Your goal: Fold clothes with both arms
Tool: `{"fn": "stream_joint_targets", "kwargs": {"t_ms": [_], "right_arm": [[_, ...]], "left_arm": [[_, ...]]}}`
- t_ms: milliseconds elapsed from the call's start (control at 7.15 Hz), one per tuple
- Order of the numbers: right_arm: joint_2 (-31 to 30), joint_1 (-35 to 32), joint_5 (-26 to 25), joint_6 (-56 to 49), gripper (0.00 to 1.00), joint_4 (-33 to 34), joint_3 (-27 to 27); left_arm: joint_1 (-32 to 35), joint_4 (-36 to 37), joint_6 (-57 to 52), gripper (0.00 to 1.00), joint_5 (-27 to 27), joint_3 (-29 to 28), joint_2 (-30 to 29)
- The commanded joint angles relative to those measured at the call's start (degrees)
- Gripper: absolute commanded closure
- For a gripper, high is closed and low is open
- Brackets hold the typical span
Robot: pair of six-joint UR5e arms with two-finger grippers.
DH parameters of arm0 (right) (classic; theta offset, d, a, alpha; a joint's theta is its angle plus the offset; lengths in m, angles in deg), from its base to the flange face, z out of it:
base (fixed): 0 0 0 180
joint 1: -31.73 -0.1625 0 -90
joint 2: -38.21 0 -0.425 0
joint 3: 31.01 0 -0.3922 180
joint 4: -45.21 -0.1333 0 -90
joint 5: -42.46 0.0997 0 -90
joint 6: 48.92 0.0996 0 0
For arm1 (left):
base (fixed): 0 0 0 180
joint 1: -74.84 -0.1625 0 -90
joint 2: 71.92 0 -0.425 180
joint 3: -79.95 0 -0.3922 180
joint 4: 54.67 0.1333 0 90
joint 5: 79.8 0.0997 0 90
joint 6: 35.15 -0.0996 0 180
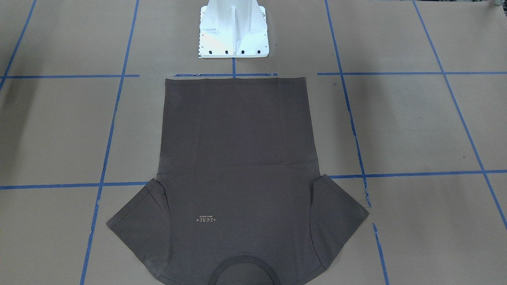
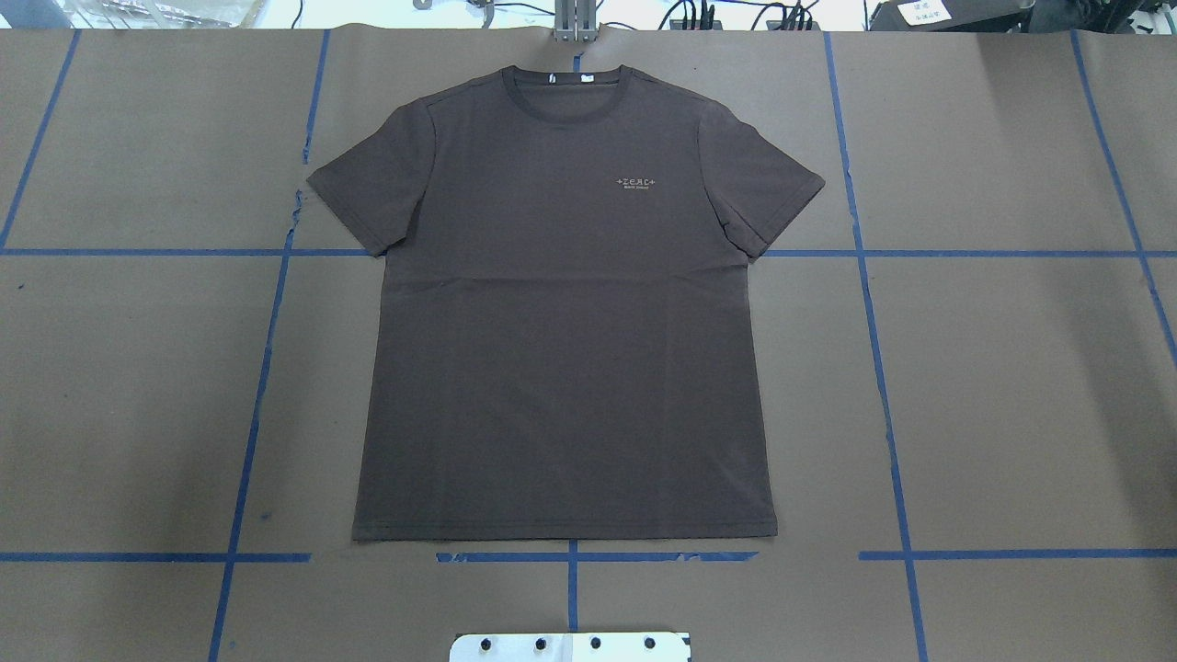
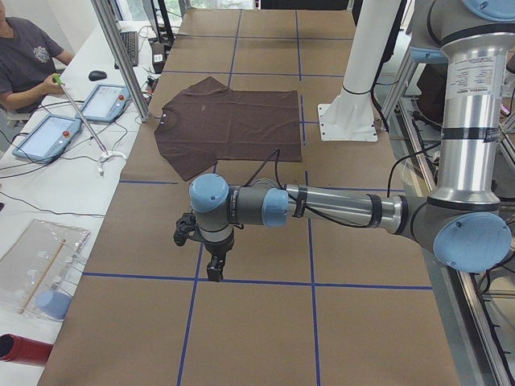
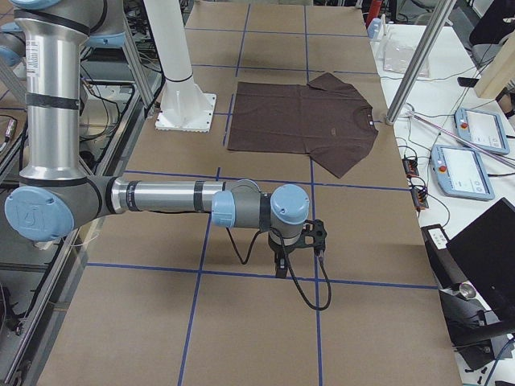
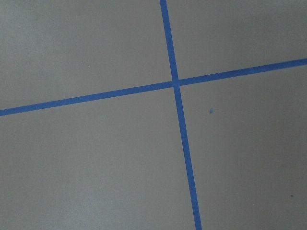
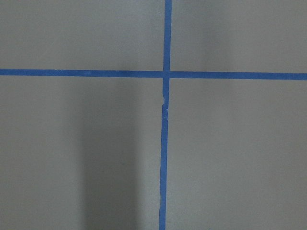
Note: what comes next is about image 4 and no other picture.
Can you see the brown t-shirt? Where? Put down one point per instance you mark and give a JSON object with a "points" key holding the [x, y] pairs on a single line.
{"points": [[326, 119]]}

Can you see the near teach pendant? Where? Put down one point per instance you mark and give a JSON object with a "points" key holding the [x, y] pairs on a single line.
{"points": [[460, 173]]}

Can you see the far teach pendant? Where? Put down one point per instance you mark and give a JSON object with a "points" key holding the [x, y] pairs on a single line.
{"points": [[483, 129]]}

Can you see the black monitor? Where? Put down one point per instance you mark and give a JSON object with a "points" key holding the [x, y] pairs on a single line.
{"points": [[484, 251]]}

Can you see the clear plastic sheet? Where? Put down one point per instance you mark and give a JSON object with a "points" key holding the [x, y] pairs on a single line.
{"points": [[395, 55]]}

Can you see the wooden beam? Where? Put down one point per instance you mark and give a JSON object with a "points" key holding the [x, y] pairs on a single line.
{"points": [[498, 73]]}

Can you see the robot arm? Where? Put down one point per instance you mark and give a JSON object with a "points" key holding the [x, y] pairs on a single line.
{"points": [[13, 44], [55, 196]]}

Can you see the teach pendant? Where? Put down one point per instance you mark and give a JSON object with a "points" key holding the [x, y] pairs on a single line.
{"points": [[483, 129], [460, 173]]}

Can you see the aluminium frame post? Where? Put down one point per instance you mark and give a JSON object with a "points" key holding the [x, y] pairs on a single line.
{"points": [[425, 45]]}

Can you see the red cylinder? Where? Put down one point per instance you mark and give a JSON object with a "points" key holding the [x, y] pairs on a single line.
{"points": [[374, 10]]}

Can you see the orange black circuit board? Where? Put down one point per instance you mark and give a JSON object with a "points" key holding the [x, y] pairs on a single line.
{"points": [[410, 166]]}

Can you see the white camera mast base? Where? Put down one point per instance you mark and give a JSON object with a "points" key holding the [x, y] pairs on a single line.
{"points": [[184, 106]]}

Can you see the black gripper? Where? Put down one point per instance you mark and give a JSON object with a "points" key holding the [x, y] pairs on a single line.
{"points": [[279, 251]]}

